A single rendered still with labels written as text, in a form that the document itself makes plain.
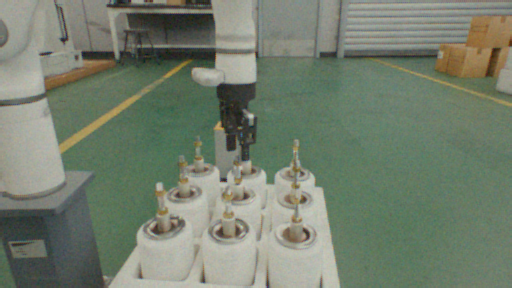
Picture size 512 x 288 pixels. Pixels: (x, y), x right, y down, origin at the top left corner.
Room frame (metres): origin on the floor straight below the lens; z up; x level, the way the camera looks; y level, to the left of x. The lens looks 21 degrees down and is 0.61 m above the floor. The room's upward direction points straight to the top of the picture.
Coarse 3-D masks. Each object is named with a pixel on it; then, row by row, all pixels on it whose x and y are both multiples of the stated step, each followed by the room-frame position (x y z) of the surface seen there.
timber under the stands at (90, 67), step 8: (88, 64) 3.95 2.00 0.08; (96, 64) 3.96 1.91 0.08; (104, 64) 4.05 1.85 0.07; (112, 64) 4.28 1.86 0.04; (72, 72) 3.35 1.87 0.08; (80, 72) 3.45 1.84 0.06; (88, 72) 3.62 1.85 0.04; (96, 72) 3.80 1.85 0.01; (48, 80) 2.90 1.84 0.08; (56, 80) 3.01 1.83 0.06; (64, 80) 3.13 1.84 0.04; (72, 80) 3.27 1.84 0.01; (48, 88) 2.87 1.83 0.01
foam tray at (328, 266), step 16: (272, 192) 0.74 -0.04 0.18; (320, 192) 0.74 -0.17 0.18; (208, 208) 0.67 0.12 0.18; (320, 208) 0.67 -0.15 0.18; (320, 224) 0.60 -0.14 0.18; (256, 256) 0.53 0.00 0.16; (128, 272) 0.46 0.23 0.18; (192, 272) 0.46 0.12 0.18; (256, 272) 0.46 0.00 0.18; (336, 272) 0.46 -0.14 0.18
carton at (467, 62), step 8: (456, 48) 3.68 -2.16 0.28; (464, 48) 3.55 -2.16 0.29; (472, 48) 3.48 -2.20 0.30; (480, 48) 3.48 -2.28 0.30; (488, 48) 3.48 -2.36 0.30; (456, 56) 3.65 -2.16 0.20; (464, 56) 3.51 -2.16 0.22; (472, 56) 3.48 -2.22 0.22; (480, 56) 3.48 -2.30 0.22; (488, 56) 3.48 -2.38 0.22; (448, 64) 3.77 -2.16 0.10; (456, 64) 3.62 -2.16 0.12; (464, 64) 3.48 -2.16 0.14; (472, 64) 3.48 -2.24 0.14; (480, 64) 3.48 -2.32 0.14; (448, 72) 3.74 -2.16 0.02; (456, 72) 3.59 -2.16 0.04; (464, 72) 3.48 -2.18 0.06; (472, 72) 3.48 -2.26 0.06; (480, 72) 3.48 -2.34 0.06
